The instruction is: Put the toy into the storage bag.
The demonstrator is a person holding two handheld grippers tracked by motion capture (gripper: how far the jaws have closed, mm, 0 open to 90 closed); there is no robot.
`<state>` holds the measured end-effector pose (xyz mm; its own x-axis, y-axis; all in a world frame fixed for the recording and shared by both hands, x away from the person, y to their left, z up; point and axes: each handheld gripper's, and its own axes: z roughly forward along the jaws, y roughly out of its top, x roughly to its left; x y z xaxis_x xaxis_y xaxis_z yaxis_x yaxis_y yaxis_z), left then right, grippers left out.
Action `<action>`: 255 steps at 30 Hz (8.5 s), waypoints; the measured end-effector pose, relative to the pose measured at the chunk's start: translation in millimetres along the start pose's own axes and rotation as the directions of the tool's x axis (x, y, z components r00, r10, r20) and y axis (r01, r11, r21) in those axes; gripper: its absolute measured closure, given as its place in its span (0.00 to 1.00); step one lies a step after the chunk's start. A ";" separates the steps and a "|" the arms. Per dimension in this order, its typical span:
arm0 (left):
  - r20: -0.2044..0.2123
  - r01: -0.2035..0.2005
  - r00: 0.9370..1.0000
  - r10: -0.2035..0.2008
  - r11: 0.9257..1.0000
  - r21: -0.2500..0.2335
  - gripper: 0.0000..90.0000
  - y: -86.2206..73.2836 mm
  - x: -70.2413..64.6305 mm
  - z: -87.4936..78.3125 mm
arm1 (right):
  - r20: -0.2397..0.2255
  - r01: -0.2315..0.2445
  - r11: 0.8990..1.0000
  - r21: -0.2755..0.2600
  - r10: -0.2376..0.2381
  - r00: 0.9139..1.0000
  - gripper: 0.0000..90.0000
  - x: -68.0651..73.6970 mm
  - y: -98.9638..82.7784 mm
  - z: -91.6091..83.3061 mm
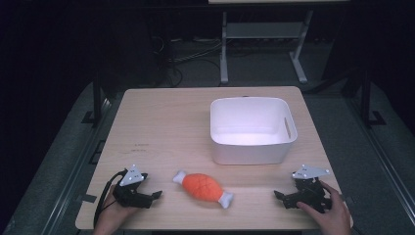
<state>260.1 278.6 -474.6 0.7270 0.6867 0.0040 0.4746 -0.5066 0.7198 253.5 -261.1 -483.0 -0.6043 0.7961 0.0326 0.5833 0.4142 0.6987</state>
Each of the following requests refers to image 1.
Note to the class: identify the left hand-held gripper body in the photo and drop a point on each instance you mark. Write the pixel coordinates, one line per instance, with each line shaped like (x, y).
(130, 189)

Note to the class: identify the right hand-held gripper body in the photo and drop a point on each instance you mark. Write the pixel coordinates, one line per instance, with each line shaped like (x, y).
(311, 192)

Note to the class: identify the person's left hand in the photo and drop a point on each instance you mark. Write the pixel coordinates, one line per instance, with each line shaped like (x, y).
(112, 217)

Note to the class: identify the person's right hand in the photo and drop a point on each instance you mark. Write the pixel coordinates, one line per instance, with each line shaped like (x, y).
(332, 218)

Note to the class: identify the orange plush meat toy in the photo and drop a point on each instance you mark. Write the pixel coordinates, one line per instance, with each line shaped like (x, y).
(202, 187)

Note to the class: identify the white plastic bin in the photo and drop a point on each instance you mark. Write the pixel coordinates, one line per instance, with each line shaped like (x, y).
(253, 130)

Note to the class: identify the grey metal stand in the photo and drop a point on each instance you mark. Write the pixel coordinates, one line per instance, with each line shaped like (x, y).
(261, 31)

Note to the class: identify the black frame post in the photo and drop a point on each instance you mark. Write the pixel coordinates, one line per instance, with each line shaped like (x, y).
(367, 101)
(97, 101)

